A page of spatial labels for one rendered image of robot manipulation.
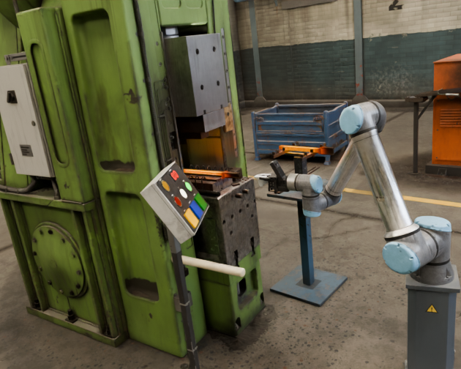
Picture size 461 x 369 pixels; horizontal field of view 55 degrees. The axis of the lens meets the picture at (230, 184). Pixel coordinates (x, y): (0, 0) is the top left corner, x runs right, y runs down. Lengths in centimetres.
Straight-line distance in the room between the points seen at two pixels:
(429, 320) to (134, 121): 167
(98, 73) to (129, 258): 107
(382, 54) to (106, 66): 811
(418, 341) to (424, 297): 24
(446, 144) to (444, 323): 351
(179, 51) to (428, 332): 178
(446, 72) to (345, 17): 519
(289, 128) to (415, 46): 423
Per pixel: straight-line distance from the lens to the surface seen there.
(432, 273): 218
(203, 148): 289
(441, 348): 238
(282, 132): 633
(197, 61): 237
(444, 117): 551
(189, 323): 234
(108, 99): 246
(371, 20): 1010
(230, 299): 273
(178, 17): 251
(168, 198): 189
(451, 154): 559
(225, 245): 254
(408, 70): 987
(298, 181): 229
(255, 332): 290
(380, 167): 196
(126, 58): 225
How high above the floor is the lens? 172
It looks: 18 degrees down
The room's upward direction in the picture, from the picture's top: 7 degrees counter-clockwise
